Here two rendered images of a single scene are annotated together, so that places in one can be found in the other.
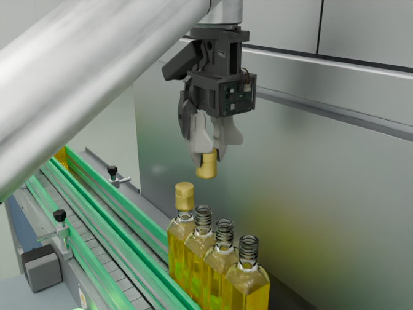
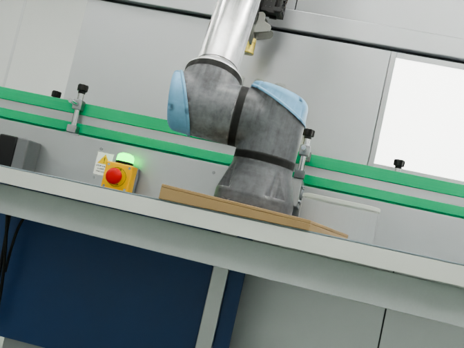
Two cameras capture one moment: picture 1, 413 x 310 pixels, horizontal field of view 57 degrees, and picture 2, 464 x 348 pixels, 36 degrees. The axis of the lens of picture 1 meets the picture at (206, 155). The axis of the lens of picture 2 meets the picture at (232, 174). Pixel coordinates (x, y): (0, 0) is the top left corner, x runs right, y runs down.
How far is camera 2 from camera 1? 1.76 m
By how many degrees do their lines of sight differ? 51
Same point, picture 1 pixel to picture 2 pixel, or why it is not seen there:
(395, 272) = (340, 107)
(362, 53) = (320, 11)
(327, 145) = (306, 50)
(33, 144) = not seen: outside the picture
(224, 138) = (257, 36)
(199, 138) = (260, 24)
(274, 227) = not seen: hidden behind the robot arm
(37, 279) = (27, 156)
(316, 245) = not seen: hidden behind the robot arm
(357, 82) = (322, 21)
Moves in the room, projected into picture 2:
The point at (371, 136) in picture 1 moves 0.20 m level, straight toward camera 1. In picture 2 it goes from (330, 43) to (365, 30)
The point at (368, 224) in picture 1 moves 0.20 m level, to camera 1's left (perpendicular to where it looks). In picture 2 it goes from (327, 86) to (282, 64)
